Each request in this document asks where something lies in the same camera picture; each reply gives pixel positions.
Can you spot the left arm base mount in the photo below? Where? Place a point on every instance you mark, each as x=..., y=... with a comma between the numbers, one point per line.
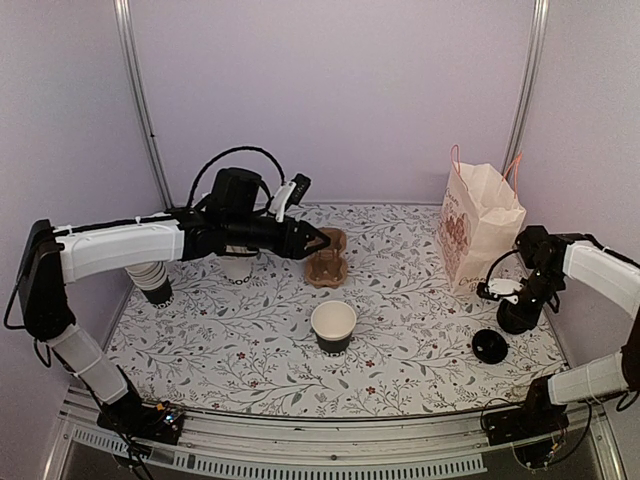
x=161, y=423

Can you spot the stack of paper cups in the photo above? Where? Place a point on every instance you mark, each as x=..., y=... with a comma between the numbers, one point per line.
x=152, y=280

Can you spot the brown cardboard cup carrier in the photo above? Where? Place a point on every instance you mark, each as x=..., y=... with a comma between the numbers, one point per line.
x=328, y=267

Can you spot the black white paper cup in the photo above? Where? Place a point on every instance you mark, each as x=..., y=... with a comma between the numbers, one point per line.
x=333, y=323

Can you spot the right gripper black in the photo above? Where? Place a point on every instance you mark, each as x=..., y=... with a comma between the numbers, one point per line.
x=517, y=318

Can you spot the floral table mat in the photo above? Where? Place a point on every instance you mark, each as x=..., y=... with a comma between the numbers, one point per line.
x=392, y=340

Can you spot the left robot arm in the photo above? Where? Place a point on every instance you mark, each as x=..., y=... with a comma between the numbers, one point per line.
x=222, y=223

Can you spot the right aluminium frame post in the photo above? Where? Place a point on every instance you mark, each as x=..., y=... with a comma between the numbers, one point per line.
x=532, y=65

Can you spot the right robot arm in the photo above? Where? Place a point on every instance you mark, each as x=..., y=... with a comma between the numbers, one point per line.
x=602, y=320

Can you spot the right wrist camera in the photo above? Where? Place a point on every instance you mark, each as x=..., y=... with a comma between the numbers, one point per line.
x=497, y=289

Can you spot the aluminium frame post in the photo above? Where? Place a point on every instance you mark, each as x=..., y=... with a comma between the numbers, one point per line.
x=532, y=65
x=123, y=16

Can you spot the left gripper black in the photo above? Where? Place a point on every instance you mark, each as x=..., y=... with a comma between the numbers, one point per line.
x=295, y=248

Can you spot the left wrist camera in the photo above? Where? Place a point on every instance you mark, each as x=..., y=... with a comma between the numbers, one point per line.
x=290, y=193

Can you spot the paper takeout bag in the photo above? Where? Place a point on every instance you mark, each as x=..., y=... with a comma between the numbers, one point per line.
x=480, y=218

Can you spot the left aluminium frame post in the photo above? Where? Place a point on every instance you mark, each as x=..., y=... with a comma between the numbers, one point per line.
x=123, y=16

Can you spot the front aluminium rail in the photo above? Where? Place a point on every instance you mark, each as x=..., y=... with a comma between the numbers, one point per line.
x=216, y=445

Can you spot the white cup holding straws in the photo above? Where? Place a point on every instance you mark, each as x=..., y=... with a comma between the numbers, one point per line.
x=237, y=270

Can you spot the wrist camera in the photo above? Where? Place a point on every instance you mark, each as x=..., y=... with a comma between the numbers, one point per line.
x=290, y=193
x=497, y=289

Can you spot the black plastic cup lid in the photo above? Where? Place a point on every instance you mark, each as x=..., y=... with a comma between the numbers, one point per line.
x=489, y=346

